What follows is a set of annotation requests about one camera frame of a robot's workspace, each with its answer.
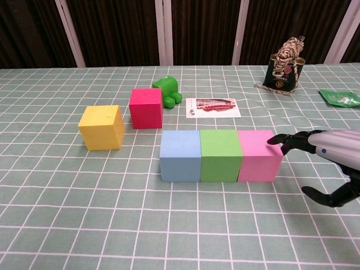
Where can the white picture card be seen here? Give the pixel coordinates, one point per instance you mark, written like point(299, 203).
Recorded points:
point(197, 112)

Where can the blue cube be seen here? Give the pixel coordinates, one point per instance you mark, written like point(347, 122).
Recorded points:
point(180, 160)

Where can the white double frame post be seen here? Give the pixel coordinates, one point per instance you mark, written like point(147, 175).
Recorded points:
point(164, 28)

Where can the yellow cube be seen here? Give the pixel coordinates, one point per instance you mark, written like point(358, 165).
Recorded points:
point(98, 132)

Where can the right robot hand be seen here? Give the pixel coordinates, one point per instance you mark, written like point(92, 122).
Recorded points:
point(334, 146)

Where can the green plastic toy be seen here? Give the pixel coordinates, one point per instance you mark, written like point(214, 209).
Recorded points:
point(168, 87)

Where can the dark green gift box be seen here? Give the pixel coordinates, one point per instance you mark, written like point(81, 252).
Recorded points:
point(278, 83)

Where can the pink cube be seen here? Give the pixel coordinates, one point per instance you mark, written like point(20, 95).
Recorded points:
point(258, 166)

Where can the dark brown curtain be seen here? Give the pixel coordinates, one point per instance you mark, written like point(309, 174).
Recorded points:
point(118, 28)

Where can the green checkered tablecloth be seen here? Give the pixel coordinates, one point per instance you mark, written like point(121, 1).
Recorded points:
point(168, 219)

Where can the red cube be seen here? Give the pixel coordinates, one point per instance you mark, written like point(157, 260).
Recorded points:
point(144, 112)

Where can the green cube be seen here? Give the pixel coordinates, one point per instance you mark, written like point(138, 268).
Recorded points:
point(219, 160)

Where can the green foil packet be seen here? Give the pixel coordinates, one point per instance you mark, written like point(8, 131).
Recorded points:
point(337, 98)

